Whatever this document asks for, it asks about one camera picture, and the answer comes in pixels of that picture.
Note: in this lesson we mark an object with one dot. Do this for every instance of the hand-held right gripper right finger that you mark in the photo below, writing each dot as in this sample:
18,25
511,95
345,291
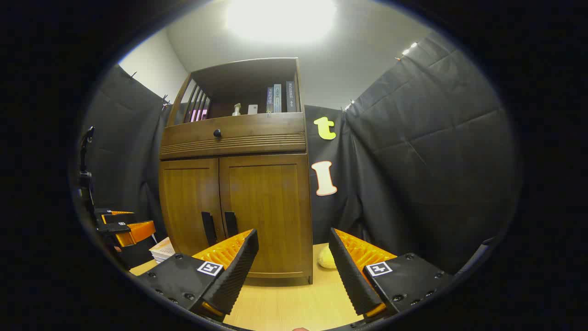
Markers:
351,276

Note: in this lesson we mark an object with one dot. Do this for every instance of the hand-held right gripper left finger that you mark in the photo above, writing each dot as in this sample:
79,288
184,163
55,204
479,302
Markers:
239,271

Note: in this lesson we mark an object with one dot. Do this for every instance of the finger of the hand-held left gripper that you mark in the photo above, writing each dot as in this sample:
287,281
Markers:
117,216
138,232

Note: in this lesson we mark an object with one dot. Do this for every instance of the wooden shoe cabinet door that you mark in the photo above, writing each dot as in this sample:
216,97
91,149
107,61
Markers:
188,202
271,202

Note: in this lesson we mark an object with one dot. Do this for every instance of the wooden double-door shoe cabinet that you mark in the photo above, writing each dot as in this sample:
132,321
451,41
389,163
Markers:
243,76

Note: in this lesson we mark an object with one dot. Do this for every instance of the wooden cabinet drawer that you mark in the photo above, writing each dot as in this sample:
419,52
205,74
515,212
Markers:
257,124

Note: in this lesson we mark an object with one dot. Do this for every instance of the yellow plush ball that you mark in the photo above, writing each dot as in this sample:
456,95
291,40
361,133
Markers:
326,259

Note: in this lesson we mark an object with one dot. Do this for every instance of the small stack of books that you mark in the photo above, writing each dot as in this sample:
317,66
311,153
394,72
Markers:
163,250

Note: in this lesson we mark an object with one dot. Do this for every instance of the small pale bottle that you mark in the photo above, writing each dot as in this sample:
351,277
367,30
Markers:
237,110

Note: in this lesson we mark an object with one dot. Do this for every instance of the black backdrop cloth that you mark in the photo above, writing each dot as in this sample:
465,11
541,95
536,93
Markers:
436,138

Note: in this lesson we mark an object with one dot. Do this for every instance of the small white box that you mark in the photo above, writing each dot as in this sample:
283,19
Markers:
252,109

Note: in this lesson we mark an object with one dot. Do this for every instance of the dark blue book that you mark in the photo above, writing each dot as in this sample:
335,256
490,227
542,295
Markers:
270,100

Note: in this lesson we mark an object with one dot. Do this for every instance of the light blue book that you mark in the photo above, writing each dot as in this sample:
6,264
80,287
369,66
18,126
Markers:
277,98

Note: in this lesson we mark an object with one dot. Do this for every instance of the ceiling light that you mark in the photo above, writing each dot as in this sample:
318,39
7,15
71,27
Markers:
281,18

